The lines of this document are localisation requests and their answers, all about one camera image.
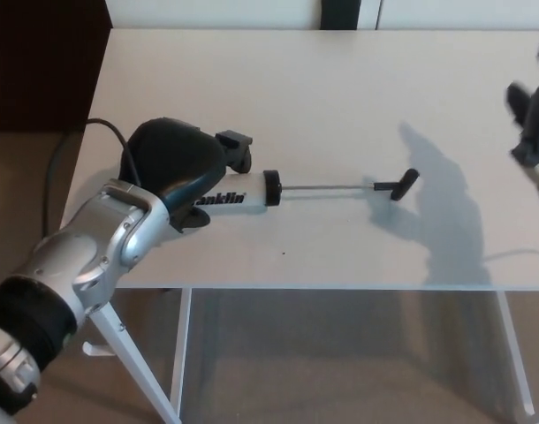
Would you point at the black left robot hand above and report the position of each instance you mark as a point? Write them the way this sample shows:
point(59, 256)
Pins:
point(172, 154)

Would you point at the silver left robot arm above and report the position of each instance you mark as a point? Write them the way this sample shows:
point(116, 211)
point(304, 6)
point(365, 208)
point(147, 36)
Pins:
point(88, 238)

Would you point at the white desk with metal legs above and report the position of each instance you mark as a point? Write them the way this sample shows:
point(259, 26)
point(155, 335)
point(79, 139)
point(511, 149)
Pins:
point(296, 88)

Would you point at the white cabinet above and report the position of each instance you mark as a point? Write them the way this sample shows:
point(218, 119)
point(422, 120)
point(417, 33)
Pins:
point(207, 13)

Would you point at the black rectangular panel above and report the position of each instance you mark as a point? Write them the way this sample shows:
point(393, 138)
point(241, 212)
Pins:
point(340, 13)

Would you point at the dark brown wall panel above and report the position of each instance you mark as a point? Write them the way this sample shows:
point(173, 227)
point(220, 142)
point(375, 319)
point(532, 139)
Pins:
point(40, 66)

